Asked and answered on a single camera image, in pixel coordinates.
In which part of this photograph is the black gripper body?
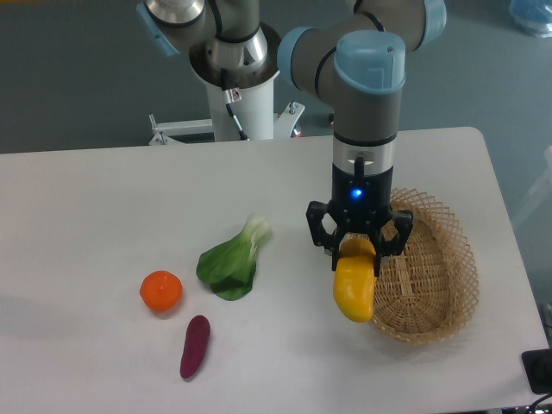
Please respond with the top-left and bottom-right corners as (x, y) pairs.
(327, 165), (393, 242)

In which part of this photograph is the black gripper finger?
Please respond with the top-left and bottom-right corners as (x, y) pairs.
(372, 209), (414, 277)
(306, 200), (345, 271)

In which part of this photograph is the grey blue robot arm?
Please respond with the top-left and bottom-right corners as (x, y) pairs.
(137, 1), (447, 259)

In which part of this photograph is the woven wicker basket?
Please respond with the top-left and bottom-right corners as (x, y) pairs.
(372, 188), (479, 345)

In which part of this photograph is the green bok choy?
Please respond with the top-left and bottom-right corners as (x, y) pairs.
(196, 215), (272, 301)

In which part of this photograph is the purple sweet potato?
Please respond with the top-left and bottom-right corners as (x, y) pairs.
(179, 315), (210, 380)

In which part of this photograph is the orange tangerine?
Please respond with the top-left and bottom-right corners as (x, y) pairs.
(139, 270), (184, 313)

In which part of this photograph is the black device at table edge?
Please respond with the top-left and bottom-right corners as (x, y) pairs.
(521, 348), (552, 394)

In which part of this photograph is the blue plastic bag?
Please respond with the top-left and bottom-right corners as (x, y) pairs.
(509, 0), (551, 38)

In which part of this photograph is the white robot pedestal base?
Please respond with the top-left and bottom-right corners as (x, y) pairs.
(149, 77), (305, 146)

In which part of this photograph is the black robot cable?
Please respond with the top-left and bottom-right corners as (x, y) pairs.
(220, 68), (250, 141)

